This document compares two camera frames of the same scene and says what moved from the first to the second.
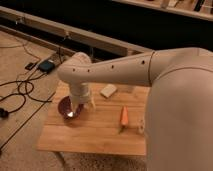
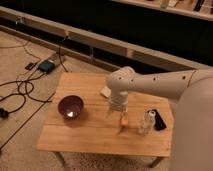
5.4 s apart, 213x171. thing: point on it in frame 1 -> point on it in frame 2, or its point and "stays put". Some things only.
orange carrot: [124, 119] stays put
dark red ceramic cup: [65, 107] stays put
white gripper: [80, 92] -> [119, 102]
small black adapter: [28, 67] stays put
